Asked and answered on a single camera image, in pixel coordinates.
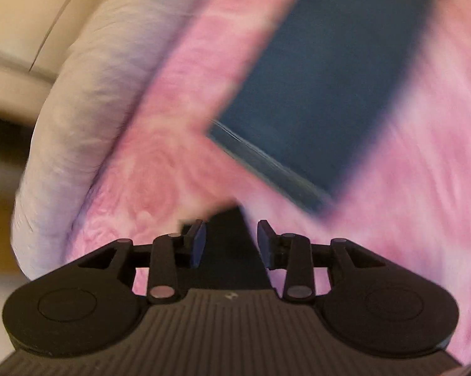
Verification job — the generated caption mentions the cream padded headboard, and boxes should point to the cream padded headboard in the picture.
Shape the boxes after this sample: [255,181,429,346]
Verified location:
[0,0,101,126]

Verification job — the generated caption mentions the blue denim jeans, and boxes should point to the blue denim jeans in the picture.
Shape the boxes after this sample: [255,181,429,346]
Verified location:
[208,0,431,212]

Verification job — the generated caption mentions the pink rose bedsheet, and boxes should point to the pink rose bedsheet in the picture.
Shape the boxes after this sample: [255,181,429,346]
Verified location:
[66,0,471,363]

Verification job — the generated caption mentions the white striped rolled duvet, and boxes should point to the white striped rolled duvet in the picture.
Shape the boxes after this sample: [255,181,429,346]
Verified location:
[11,0,202,280]

